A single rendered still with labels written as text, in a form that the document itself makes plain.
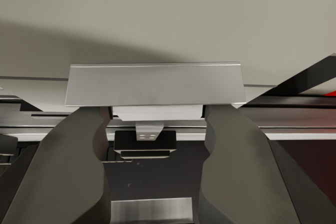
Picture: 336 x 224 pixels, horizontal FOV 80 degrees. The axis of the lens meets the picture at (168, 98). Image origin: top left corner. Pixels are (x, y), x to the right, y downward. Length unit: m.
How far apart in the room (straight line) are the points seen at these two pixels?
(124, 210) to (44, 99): 0.12
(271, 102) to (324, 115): 0.14
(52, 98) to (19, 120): 0.35
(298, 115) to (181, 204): 0.45
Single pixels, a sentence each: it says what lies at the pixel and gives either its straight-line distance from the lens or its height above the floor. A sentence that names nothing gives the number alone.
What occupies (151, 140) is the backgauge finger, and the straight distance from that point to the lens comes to 0.40.
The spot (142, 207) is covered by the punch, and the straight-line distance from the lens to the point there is 0.22.
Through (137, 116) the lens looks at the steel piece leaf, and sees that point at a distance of 0.21.
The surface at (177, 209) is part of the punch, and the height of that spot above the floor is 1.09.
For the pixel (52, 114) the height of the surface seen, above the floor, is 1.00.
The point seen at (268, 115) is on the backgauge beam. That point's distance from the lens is 0.56.
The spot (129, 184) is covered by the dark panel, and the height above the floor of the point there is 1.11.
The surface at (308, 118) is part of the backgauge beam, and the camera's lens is 0.62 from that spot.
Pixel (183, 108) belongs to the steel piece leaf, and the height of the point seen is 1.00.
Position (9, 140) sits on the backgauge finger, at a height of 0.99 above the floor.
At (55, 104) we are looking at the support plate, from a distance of 0.19.
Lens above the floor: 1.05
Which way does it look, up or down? 18 degrees down
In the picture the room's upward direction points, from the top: 179 degrees clockwise
